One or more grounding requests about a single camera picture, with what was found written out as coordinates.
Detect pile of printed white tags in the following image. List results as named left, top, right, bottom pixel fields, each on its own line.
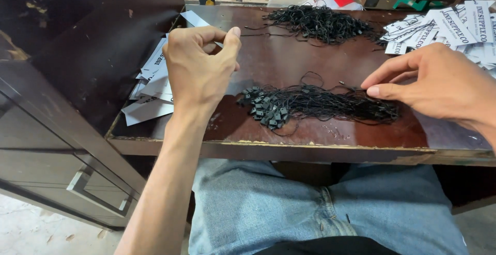
left=380, top=0, right=496, bottom=79

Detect black shirt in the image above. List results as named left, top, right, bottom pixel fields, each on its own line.
left=254, top=236, right=402, bottom=255

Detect single black tag string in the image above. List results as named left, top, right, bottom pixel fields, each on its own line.
left=238, top=31, right=311, bottom=40

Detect person's left hand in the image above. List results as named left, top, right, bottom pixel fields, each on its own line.
left=162, top=26, right=242, bottom=111

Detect person's right hand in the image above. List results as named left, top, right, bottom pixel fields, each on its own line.
left=360, top=43, right=496, bottom=132

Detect pile of strung white tags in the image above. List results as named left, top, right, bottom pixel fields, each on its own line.
left=121, top=33, right=175, bottom=127

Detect green plastic object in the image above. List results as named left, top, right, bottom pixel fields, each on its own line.
left=393, top=0, right=445, bottom=12

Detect bundle of black clasp strings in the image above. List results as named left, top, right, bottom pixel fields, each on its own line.
left=236, top=72, right=400, bottom=136

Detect blue denim jeans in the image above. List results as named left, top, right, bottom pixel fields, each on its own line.
left=189, top=158, right=470, bottom=255

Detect metal drawer handle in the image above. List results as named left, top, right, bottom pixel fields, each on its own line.
left=66, top=165, right=135, bottom=218

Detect loose heap of black strings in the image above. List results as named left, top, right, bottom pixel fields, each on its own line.
left=244, top=5, right=388, bottom=52

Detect dark wooden drawer cabinet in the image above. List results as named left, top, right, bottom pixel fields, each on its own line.
left=0, top=0, right=187, bottom=231

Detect white paper hang tag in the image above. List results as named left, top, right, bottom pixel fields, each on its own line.
left=180, top=10, right=225, bottom=49

